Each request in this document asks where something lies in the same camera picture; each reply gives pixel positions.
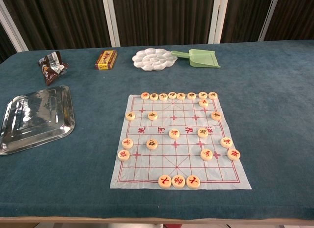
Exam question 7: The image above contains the wooden chess piece red character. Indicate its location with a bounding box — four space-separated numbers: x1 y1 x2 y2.
171 175 186 190
220 136 234 149
157 174 172 189
186 175 201 190
227 148 241 162
121 138 134 150
117 149 131 162
200 148 213 162
168 128 181 140

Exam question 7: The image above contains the white flower-shaped paint palette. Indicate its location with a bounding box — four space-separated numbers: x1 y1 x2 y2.
131 48 178 72

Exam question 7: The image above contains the white paper xiangqi board sheet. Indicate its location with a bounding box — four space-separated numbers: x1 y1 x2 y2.
109 94 252 190

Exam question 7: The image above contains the green plastic dustpan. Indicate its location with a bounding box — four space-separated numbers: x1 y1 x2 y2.
170 49 221 69

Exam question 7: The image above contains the yellow red chess box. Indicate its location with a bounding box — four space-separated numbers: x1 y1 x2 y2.
94 50 118 71

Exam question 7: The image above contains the dark slatted screen panel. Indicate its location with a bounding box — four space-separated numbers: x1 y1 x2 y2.
263 0 314 42
220 0 275 44
0 0 111 52
111 0 217 47

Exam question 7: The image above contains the crumpled brown snack packet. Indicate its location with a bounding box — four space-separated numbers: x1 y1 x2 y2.
38 51 70 87

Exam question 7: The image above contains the blue velvet tablecloth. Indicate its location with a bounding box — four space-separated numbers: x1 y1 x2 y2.
0 40 314 221

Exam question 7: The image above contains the stainless steel rectangular tray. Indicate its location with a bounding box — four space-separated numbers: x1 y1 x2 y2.
0 85 76 156

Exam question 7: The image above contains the white frame post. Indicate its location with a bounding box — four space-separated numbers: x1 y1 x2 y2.
208 0 231 44
0 3 29 53
101 0 121 48
258 0 282 42

